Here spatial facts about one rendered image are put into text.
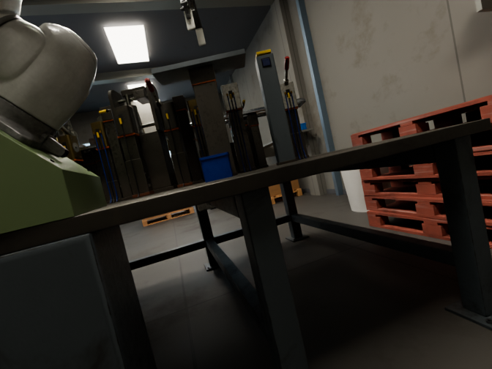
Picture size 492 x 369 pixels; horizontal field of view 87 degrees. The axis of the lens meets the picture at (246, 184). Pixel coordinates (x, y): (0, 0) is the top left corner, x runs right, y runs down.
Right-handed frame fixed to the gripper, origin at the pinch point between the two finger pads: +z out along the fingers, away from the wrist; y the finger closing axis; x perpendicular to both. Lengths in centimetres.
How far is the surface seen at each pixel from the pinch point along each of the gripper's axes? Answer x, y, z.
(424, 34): -172, 161, -26
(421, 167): -109, 76, 80
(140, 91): 31.3, 4.7, 13.2
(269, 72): -25.0, 2.4, 20.8
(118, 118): 38.4, -4.9, 25.0
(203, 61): -1.1, -5.0, 12.8
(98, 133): 54, 3, 26
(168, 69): 12.5, -7.3, 12.9
